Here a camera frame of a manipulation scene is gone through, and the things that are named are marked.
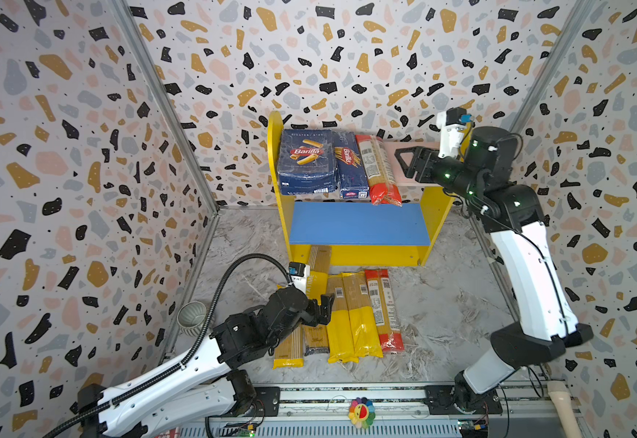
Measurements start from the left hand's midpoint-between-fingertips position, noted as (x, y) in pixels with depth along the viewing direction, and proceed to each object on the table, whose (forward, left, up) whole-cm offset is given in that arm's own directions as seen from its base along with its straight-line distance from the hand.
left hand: (322, 292), depth 69 cm
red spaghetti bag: (-4, -21, -22) cm, 30 cm away
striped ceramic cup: (+4, +43, -23) cm, 49 cm away
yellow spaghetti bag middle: (-3, -5, -22) cm, 22 cm away
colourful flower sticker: (-23, -10, -23) cm, 34 cm away
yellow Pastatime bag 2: (-8, +10, -22) cm, 25 cm away
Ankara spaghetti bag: (-4, +2, -22) cm, 23 cm away
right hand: (+19, -18, +30) cm, 39 cm away
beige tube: (-21, -64, -21) cm, 71 cm away
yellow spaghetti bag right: (-4, -13, -22) cm, 26 cm away
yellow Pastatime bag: (+25, +2, -23) cm, 34 cm away
